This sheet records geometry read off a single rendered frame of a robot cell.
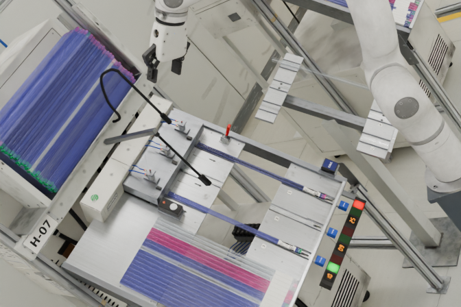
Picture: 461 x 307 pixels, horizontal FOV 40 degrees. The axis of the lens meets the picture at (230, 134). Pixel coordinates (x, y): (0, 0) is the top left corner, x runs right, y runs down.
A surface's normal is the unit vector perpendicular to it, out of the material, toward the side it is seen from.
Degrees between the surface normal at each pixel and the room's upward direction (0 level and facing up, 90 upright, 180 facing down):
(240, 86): 90
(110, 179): 45
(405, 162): 0
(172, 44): 122
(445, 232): 0
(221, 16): 90
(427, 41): 90
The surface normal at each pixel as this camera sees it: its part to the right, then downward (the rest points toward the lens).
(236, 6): -0.43, 0.76
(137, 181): 0.02, -0.54
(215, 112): 0.65, -0.12
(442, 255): -0.62, -0.65
